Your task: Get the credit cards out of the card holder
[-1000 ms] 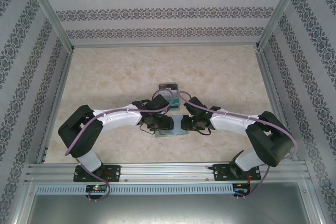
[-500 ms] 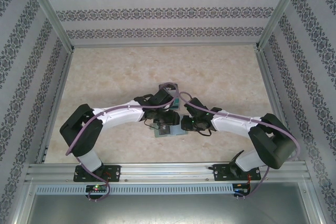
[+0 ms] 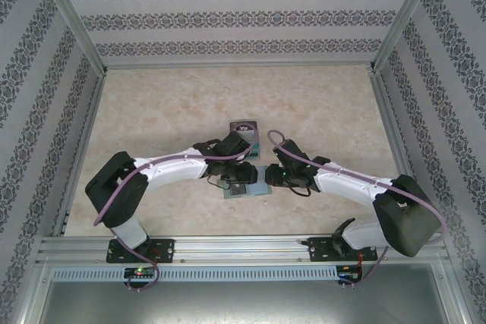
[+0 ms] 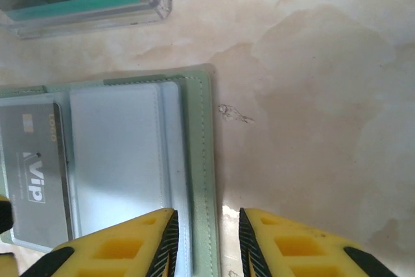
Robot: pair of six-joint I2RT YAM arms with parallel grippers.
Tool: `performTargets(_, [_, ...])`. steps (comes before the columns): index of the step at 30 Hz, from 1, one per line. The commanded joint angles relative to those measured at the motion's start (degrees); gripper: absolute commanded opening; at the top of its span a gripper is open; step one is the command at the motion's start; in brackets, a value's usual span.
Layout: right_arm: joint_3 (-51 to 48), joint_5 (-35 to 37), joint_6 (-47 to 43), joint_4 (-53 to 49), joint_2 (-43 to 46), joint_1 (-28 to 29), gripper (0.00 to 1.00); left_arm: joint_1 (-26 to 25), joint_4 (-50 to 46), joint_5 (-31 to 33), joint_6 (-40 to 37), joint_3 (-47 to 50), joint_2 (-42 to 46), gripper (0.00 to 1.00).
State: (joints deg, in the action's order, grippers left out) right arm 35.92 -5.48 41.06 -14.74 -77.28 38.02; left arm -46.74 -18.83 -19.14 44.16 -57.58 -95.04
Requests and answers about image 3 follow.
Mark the light green card holder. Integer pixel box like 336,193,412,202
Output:
208,164,274,200

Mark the right controller board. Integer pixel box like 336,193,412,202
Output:
337,264,364,284

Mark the controller board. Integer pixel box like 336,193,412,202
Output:
123,266,156,280
337,264,364,284

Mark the steel sheet panel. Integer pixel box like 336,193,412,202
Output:
37,281,453,324

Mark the left controller board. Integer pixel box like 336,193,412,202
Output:
123,266,156,280

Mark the right black wrist camera box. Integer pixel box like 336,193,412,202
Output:
273,137,311,171

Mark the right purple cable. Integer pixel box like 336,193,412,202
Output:
267,129,447,287

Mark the purple cable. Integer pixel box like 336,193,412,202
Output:
267,129,447,287
93,124,263,294

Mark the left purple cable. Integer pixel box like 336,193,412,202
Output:
93,124,263,294

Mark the aluminium mounting rail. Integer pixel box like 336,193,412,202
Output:
36,234,453,266

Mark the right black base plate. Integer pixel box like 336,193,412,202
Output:
308,236,379,263

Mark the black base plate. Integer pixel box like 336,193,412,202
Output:
107,238,176,264
308,236,379,263

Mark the grey slotted cable duct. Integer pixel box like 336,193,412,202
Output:
51,266,339,282

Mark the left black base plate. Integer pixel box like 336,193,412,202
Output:
107,238,176,264

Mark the aluminium side rail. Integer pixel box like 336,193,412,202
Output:
370,69,447,241
51,73,107,237

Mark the aluminium frame post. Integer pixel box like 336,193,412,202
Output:
370,0,446,74
33,0,109,77
442,259,478,324
11,257,54,324

